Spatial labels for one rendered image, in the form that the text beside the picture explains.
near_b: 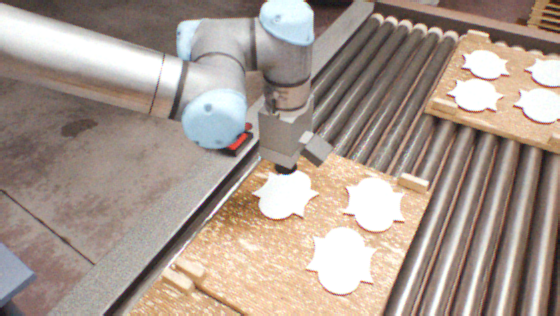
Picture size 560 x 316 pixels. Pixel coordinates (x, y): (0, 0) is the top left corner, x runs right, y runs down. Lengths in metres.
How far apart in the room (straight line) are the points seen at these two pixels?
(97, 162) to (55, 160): 0.22
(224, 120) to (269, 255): 0.36
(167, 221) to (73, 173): 1.59
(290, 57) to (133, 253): 0.47
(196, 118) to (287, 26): 0.19
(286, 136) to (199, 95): 0.24
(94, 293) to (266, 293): 0.30
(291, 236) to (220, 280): 0.15
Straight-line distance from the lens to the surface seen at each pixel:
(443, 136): 1.11
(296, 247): 0.81
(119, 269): 0.86
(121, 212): 2.18
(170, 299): 0.78
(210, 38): 0.61
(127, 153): 2.46
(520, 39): 1.57
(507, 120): 1.19
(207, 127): 0.51
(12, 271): 1.00
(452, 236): 0.91
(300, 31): 0.62
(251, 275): 0.78
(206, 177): 0.96
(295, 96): 0.67
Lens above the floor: 1.61
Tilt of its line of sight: 45 degrees down
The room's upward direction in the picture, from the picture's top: straight up
